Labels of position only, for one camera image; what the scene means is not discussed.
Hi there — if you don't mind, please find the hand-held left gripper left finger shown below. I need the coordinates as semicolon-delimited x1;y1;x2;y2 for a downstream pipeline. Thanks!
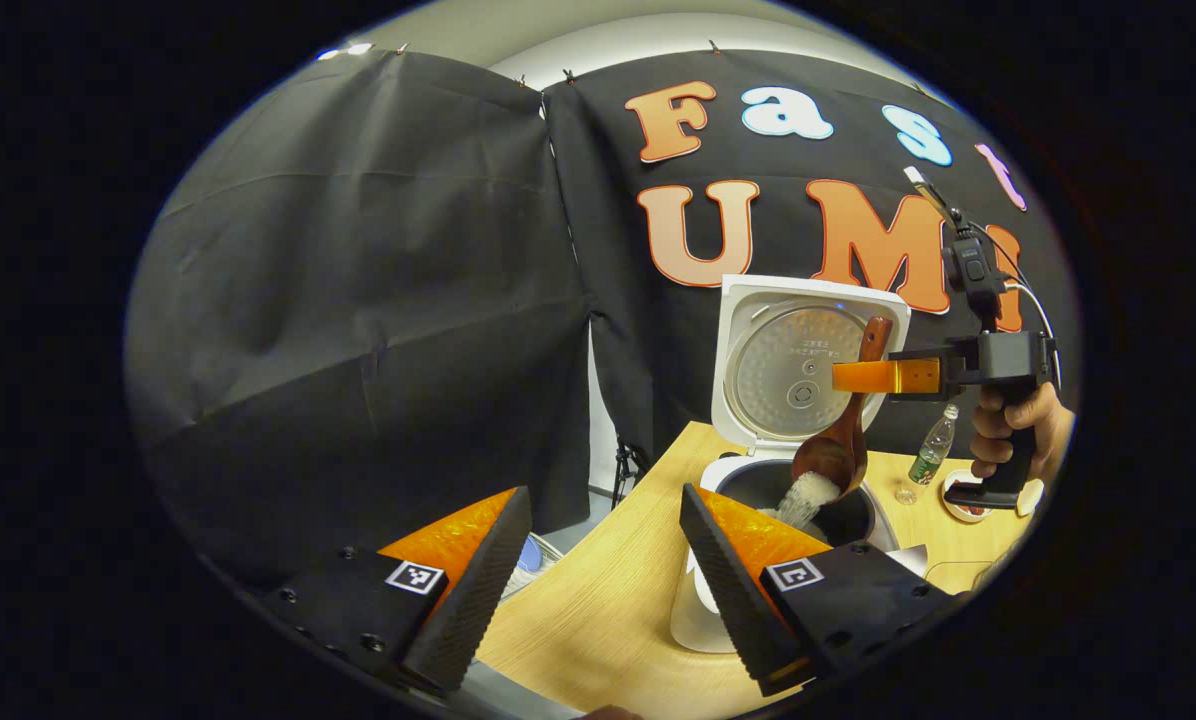
248;487;536;696

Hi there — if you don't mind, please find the white rice cooker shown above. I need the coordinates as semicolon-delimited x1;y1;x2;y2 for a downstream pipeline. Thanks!
670;274;929;654

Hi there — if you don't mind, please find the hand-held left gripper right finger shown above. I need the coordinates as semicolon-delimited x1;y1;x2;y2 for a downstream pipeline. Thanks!
678;484;964;698

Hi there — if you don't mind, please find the black tripod stand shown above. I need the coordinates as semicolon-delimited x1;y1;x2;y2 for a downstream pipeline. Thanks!
611;438;649;508

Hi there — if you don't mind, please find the white basket with blue item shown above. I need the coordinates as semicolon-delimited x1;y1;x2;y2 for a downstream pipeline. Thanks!
503;533;565;601

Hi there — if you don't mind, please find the clear plastic water bottle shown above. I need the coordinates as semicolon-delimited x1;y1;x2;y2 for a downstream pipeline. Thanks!
895;404;960;505

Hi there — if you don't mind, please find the white rice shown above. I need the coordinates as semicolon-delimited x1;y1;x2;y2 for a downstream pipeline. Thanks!
763;472;839;531

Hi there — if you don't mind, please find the black backdrop cloth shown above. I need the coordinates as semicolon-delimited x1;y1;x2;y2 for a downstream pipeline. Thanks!
126;48;1079;591

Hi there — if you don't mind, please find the brown wooden spoon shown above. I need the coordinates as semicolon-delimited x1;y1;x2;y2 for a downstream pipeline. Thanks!
791;316;895;501

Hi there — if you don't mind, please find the white round plate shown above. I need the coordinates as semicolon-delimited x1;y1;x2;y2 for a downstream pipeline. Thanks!
943;468;1045;524

